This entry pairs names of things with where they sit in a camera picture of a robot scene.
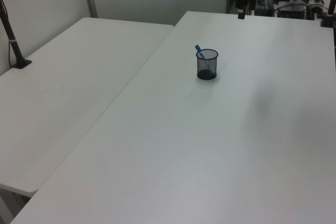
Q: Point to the black clamped camera pole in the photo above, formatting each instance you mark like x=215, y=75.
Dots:
x=329, y=11

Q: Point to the black mesh pen cup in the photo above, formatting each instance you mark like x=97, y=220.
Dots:
x=207, y=66

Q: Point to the black camera stand with base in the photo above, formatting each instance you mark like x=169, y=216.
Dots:
x=11, y=37

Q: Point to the white folding side table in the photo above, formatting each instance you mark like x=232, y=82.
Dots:
x=65, y=90

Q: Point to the blue and white marker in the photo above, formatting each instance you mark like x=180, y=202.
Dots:
x=199, y=51

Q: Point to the black electronics box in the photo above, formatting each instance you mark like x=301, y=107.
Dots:
x=292, y=10

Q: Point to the dark device with green part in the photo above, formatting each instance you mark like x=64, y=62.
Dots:
x=263, y=5

